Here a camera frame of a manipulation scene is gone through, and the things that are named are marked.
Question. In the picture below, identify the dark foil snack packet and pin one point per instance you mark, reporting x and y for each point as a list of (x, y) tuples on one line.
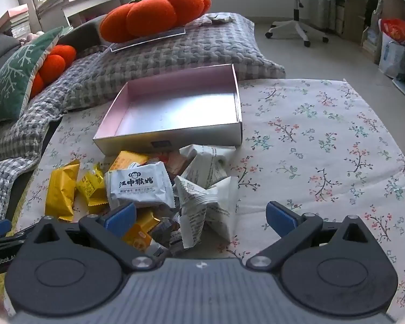
[(166, 236)]

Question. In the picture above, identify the white crumpled wrapper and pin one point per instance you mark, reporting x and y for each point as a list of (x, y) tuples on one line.
[(220, 18)]

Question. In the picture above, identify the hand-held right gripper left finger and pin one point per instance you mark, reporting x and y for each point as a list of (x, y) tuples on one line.
[(121, 216)]

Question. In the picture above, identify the white shopping bag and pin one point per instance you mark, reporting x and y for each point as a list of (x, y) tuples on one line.
[(391, 57)]

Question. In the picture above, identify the stack of books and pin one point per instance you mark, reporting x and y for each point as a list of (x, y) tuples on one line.
[(13, 23)]

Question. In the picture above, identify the wooden shelf unit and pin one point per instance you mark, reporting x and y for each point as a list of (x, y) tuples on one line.
[(357, 13)]

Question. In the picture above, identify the white triangular snack packet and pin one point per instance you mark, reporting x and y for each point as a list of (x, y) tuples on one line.
[(206, 167), (202, 212)]

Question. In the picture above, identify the golden orange snack packet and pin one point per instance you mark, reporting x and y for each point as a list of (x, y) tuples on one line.
[(128, 160)]

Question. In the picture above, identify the clear acrylic board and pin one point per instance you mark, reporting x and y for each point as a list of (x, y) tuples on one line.
[(145, 40)]

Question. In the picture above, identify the grey checked blanket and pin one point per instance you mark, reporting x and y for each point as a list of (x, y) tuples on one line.
[(189, 50)]

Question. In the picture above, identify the pink snack packet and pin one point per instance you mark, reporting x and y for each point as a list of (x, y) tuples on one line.
[(171, 163)]

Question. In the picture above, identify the small orange pumpkin cushion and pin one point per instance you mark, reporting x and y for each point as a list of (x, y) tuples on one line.
[(54, 65)]

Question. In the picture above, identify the large orange pumpkin cushion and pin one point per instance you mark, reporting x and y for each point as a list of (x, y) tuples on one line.
[(155, 13)]

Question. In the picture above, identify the white desk with papers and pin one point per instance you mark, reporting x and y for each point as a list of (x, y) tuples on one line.
[(77, 3)]

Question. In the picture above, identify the silver cardboard box pink inside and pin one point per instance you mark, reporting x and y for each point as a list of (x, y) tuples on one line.
[(175, 108)]

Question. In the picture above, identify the large golden snack packet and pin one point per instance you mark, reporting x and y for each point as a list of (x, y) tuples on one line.
[(60, 189)]

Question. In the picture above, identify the bright yellow snack packet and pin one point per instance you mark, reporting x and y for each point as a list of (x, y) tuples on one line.
[(91, 186)]

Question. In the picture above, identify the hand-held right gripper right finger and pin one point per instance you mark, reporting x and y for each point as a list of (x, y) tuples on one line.
[(280, 221)]

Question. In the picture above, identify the red bag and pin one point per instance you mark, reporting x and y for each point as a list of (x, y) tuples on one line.
[(396, 30)]

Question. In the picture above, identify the small orange snack packet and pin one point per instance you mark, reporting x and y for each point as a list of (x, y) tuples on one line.
[(141, 232)]

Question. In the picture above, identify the white monkey print snack packet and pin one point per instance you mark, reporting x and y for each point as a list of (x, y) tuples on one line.
[(141, 185)]

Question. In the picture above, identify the green leaf print pillow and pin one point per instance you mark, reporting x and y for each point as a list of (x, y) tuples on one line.
[(13, 77)]

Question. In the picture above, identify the floral print cloth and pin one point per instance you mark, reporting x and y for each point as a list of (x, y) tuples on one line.
[(307, 141)]

